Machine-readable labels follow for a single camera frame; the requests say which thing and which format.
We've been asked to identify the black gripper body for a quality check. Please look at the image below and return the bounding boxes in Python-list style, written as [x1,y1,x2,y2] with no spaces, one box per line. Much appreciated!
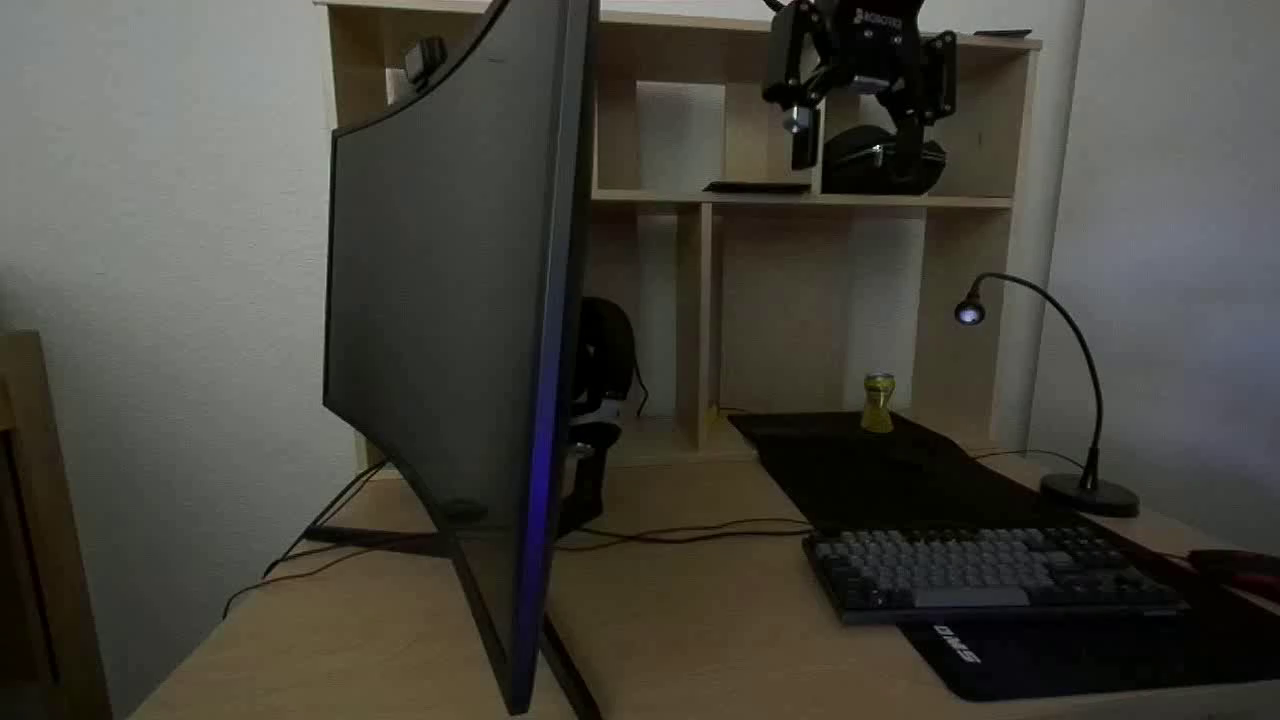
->
[821,0,964,137]

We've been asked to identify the black desk mat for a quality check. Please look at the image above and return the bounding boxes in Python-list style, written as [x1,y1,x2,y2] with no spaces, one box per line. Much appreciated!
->
[729,407,1280,708]

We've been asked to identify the black gooseneck desk lamp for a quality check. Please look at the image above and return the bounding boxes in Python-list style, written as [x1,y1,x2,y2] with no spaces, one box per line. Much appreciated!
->
[951,269,1145,521]

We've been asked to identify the flat black device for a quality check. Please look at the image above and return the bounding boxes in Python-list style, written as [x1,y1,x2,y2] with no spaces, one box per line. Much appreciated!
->
[699,178,816,201]

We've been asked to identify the light wooden shelf unit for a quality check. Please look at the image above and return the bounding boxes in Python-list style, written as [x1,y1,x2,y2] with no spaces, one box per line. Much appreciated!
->
[316,0,1049,465]

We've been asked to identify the small yellow figurine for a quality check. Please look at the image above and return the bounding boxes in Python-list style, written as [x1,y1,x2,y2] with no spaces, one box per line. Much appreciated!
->
[854,372,900,440]

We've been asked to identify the black headphones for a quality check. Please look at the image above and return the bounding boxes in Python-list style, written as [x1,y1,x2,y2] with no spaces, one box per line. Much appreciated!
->
[565,291,644,434]

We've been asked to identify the curved black computer monitor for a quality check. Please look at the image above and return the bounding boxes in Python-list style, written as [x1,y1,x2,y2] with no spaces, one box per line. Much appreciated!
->
[319,0,603,718]

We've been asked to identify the black headphone stand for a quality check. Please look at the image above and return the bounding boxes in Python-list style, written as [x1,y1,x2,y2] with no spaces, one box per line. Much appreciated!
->
[556,416,624,542]

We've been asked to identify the grey mechanical keyboard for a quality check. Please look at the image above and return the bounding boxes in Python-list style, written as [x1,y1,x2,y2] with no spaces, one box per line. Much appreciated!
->
[799,517,1191,627]

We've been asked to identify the black monitor stand legs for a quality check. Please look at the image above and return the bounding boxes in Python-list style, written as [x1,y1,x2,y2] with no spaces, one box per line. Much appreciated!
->
[300,491,606,720]

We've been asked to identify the thin black desk cable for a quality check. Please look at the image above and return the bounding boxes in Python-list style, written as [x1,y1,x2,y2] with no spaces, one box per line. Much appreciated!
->
[556,517,816,558]

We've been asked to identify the thin black monitor cable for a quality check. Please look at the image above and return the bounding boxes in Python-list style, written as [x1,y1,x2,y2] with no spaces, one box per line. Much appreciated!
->
[216,458,391,622]

